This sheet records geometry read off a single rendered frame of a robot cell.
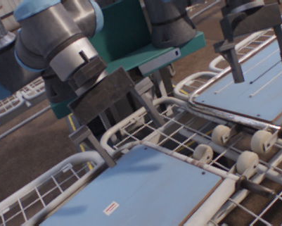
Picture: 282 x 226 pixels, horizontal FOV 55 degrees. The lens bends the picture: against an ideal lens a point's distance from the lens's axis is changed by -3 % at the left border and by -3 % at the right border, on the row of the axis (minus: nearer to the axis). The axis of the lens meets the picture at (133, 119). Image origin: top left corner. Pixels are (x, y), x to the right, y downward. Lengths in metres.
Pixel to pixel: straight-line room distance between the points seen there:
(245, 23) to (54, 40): 0.41
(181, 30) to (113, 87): 0.61
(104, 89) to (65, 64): 0.09
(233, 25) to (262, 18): 0.07
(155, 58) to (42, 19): 0.62
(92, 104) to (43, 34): 0.16
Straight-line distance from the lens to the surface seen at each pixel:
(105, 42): 1.18
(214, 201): 0.67
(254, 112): 0.90
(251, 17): 0.69
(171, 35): 1.11
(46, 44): 0.55
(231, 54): 0.67
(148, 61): 1.08
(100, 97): 0.55
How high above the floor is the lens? 1.09
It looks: 30 degrees down
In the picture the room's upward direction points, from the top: 23 degrees counter-clockwise
